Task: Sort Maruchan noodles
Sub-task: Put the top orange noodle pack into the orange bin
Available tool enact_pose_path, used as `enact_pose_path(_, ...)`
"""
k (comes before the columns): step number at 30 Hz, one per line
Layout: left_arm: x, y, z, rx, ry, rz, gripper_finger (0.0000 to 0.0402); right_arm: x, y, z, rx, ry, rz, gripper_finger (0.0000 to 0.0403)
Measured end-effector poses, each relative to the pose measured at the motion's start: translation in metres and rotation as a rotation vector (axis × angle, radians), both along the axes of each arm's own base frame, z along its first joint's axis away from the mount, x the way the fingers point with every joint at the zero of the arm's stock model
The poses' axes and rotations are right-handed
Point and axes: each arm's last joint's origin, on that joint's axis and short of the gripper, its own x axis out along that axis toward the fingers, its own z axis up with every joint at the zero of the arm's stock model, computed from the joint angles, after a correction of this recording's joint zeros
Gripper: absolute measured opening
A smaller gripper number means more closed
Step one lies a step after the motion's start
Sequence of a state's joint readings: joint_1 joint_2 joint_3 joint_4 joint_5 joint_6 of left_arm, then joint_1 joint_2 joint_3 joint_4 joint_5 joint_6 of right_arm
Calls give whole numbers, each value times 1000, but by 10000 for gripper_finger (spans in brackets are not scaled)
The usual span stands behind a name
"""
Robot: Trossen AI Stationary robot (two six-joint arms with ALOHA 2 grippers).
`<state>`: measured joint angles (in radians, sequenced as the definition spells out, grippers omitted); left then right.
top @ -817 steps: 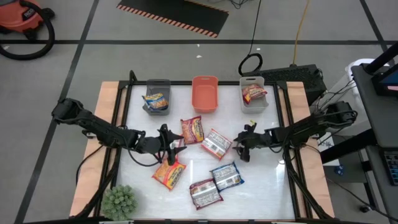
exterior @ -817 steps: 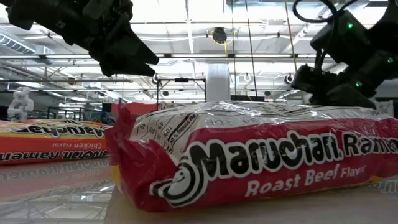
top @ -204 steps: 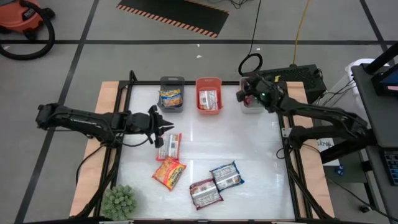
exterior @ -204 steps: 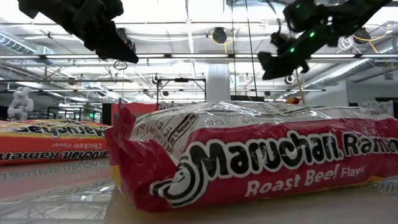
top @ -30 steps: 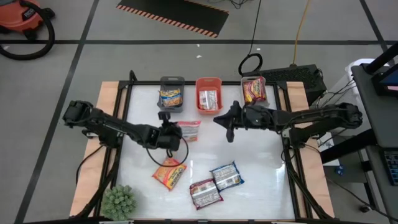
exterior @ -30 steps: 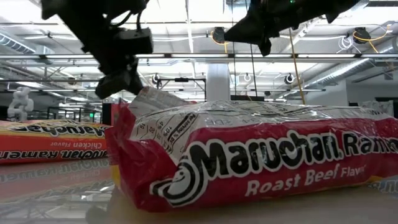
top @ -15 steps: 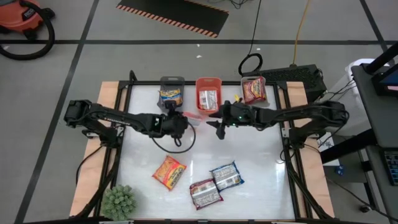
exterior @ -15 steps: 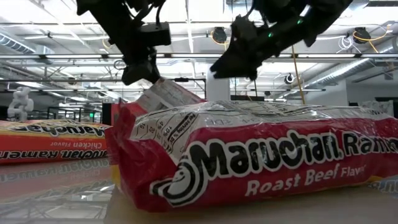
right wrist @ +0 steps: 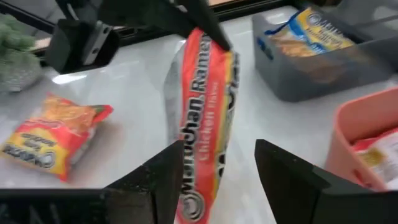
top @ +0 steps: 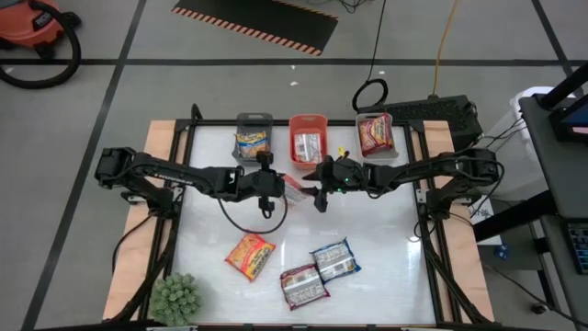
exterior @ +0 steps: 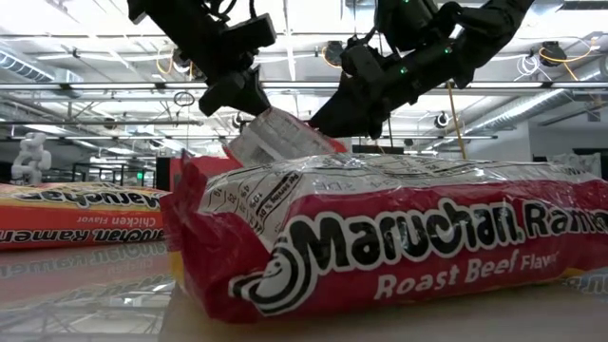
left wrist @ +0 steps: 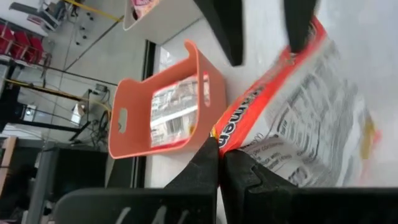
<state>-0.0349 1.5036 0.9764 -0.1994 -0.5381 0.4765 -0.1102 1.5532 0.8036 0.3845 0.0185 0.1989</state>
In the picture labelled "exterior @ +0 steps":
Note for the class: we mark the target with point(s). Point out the white robot figure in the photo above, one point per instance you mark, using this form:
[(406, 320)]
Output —
[(31, 159)]

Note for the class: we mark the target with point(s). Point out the chicken Maruchan ramen packet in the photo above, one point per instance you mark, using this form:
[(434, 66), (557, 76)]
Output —
[(71, 214)]

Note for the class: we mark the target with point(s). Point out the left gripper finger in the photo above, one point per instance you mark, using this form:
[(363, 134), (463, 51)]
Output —
[(235, 92)]

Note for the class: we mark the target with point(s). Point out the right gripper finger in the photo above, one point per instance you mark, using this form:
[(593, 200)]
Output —
[(356, 114)]

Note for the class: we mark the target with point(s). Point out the blue Maruchan ramen packet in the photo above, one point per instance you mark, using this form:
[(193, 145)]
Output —
[(591, 282)]

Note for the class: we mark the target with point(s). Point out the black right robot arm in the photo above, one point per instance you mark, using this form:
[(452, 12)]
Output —
[(484, 24)]

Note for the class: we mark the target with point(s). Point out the black frame workstation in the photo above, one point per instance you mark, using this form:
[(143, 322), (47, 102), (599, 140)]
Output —
[(114, 173)]

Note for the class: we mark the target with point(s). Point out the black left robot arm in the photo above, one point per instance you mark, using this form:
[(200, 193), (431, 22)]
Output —
[(142, 7)]

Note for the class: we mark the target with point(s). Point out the white patterned cloth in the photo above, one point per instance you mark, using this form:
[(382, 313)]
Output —
[(577, 164)]

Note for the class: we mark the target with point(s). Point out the roast beef Maruchan ramen packet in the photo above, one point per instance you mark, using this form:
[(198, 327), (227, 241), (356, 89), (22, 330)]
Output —
[(280, 138), (380, 247)]

